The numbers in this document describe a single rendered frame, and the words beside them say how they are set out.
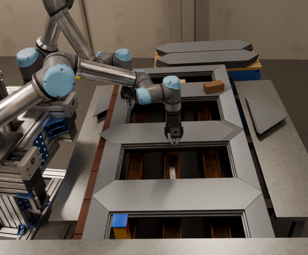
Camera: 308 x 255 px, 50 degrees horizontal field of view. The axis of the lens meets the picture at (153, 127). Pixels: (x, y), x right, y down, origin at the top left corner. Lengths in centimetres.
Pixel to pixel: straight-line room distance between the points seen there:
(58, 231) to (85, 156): 55
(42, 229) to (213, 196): 125
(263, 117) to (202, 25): 253
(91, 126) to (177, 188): 92
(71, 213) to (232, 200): 77
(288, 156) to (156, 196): 76
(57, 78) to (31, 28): 386
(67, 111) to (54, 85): 66
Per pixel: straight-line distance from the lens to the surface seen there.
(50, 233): 229
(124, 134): 181
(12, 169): 160
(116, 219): 136
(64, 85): 128
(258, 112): 209
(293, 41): 455
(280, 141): 195
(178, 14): 412
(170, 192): 148
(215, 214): 143
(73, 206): 174
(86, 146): 206
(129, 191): 150
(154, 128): 183
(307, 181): 175
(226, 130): 181
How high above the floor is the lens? 194
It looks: 37 degrees down
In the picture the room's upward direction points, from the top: 5 degrees counter-clockwise
